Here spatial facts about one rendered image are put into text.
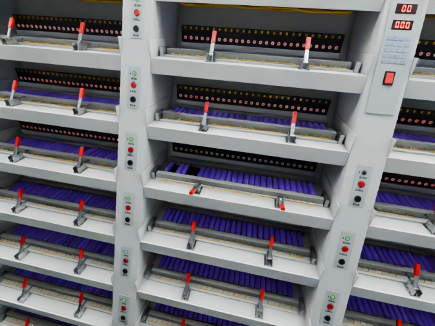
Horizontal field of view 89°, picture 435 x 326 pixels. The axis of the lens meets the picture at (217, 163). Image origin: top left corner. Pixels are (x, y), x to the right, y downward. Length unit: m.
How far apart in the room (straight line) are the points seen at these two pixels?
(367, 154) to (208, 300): 0.71
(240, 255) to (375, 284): 0.42
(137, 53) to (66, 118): 0.33
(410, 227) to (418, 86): 0.39
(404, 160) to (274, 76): 0.42
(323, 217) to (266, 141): 0.28
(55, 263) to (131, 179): 0.52
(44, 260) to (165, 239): 0.54
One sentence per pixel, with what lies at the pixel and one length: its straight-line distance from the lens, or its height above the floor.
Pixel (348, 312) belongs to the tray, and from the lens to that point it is 1.03.
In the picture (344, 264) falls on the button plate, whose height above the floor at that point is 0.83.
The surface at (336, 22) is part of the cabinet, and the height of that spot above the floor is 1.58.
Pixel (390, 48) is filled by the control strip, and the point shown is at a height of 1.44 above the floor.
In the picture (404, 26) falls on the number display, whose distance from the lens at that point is 0.78.
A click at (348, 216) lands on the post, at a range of 0.76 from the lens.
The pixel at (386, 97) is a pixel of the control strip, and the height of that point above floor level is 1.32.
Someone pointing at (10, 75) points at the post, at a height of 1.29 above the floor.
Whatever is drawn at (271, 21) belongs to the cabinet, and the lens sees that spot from 0.93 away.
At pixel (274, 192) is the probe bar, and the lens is 0.74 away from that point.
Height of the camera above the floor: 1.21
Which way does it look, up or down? 11 degrees down
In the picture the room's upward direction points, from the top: 7 degrees clockwise
